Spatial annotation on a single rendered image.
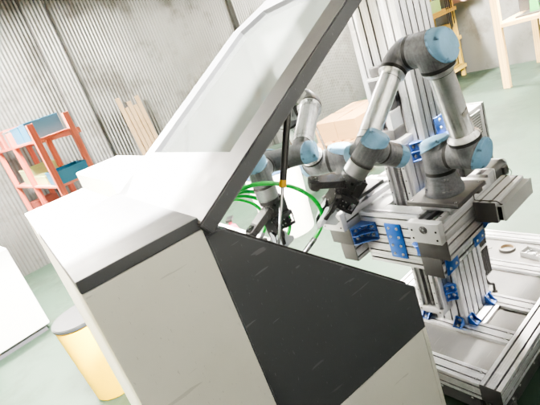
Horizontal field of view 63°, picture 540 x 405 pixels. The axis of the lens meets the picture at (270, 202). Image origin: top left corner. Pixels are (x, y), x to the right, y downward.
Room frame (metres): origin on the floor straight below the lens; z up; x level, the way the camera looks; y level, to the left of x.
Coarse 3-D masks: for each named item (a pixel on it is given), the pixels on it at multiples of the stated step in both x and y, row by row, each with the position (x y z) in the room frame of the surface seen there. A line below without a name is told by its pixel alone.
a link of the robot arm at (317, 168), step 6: (294, 108) 1.79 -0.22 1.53; (294, 114) 1.80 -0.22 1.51; (294, 120) 1.84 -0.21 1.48; (282, 126) 1.85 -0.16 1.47; (294, 126) 1.86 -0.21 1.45; (324, 150) 2.07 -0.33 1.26; (324, 156) 2.04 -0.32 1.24; (312, 162) 2.01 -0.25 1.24; (318, 162) 2.02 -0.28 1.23; (324, 162) 2.03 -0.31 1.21; (300, 168) 2.08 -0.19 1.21; (306, 168) 2.05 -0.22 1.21; (312, 168) 2.03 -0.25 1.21; (318, 168) 2.03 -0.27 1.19; (324, 168) 2.03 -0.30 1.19; (306, 174) 2.07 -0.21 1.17; (312, 174) 2.07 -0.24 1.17; (318, 174) 2.07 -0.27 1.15
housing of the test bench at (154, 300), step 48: (48, 240) 1.22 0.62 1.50; (96, 240) 1.04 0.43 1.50; (144, 240) 0.91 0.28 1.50; (192, 240) 0.92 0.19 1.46; (96, 288) 0.82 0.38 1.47; (144, 288) 0.86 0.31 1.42; (192, 288) 0.90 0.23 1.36; (96, 336) 1.30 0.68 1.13; (144, 336) 0.84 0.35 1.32; (192, 336) 0.88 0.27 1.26; (240, 336) 0.93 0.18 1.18; (144, 384) 0.81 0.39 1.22; (192, 384) 0.86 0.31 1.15; (240, 384) 0.91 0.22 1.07
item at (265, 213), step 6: (264, 210) 1.40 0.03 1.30; (270, 210) 1.39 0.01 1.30; (258, 216) 1.40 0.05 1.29; (264, 216) 1.38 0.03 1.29; (270, 216) 1.39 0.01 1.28; (252, 222) 1.40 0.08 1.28; (258, 222) 1.37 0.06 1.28; (264, 222) 1.38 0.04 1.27; (252, 228) 1.37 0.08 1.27; (258, 228) 1.36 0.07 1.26; (252, 234) 1.35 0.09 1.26
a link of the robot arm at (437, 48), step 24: (408, 48) 1.48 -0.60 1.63; (432, 48) 1.40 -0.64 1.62; (456, 48) 1.42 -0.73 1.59; (432, 72) 1.44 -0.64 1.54; (456, 96) 1.45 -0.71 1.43; (456, 120) 1.46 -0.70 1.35; (456, 144) 1.48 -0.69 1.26; (480, 144) 1.44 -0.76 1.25; (456, 168) 1.53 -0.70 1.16; (480, 168) 1.46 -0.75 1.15
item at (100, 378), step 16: (64, 320) 2.70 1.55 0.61; (80, 320) 2.61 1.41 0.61; (64, 336) 2.55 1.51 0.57; (80, 336) 2.54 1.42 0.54; (80, 352) 2.55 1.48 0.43; (96, 352) 2.56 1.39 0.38; (80, 368) 2.58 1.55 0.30; (96, 368) 2.56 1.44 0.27; (96, 384) 2.57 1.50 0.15; (112, 384) 2.57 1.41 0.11
